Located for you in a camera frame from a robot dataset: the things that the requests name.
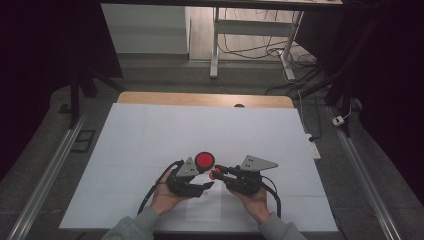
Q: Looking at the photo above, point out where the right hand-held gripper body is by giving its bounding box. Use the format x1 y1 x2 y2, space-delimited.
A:
233 154 279 196

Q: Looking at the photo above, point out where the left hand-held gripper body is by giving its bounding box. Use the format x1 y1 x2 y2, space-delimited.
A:
166 157 198 198

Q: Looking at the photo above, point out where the round black red ink pad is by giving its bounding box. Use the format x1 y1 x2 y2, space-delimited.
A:
194 151 216 174

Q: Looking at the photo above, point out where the white paper sheet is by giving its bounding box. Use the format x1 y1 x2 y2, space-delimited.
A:
185 179 223 223

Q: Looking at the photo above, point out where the person's right hand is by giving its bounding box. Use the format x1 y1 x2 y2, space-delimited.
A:
229 186 269 224

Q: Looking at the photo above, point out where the person's left hand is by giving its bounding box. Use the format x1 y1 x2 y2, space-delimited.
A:
149 169 189 217

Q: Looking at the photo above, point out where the white table cover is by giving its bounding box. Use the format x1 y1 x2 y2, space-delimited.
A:
59 102 339 233

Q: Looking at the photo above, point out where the white power strip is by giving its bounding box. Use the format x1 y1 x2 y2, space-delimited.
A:
305 133 322 160

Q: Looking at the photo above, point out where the wooden table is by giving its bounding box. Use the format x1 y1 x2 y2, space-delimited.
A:
117 91 295 109

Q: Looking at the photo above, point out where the black stand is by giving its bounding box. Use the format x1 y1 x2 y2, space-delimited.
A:
299 59 354 138
68 69 126 129

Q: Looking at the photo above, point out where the white cabinet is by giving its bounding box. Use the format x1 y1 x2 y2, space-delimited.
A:
100 3 191 55

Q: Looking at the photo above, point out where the black floor frame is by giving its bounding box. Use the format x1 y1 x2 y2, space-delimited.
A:
70 129 96 154

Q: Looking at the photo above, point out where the aluminium floor rail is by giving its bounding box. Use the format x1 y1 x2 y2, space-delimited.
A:
6 113 88 240
328 106 404 240

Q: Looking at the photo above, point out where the tangle of floor cables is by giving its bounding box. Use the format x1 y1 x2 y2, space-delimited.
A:
218 8 318 68

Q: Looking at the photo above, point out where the white desk frame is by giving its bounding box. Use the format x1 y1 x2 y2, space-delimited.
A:
209 6 304 81

